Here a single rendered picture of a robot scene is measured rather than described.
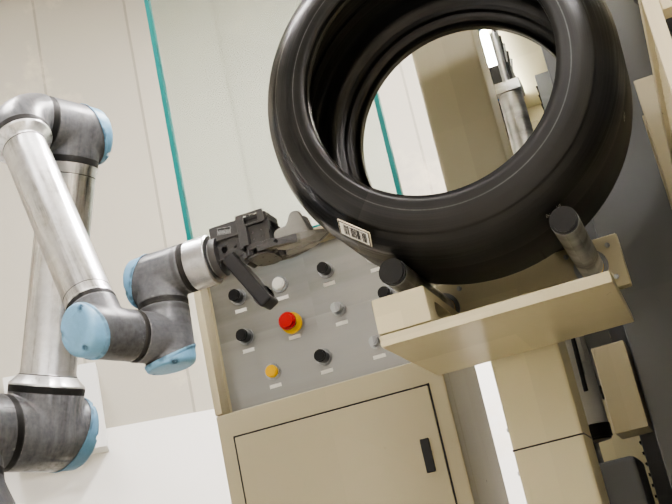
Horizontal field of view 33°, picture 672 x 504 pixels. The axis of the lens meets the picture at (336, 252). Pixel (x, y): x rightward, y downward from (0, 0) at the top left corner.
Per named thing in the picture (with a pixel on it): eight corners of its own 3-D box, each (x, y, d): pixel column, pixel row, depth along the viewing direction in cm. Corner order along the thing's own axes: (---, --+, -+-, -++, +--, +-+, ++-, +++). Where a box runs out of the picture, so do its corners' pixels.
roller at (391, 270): (459, 317, 212) (436, 325, 213) (452, 294, 213) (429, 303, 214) (408, 279, 180) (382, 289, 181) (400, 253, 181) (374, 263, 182)
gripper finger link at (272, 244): (292, 230, 193) (245, 245, 195) (294, 239, 193) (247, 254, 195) (302, 237, 197) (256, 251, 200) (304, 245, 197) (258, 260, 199)
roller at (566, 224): (592, 284, 205) (573, 268, 207) (609, 266, 205) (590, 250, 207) (564, 239, 173) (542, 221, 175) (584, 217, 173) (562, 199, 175)
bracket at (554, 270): (424, 345, 216) (412, 296, 218) (632, 286, 205) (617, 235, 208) (419, 342, 212) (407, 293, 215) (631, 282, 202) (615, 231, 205)
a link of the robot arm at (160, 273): (148, 318, 209) (141, 268, 212) (209, 300, 205) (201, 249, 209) (121, 306, 200) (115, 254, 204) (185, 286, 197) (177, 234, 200)
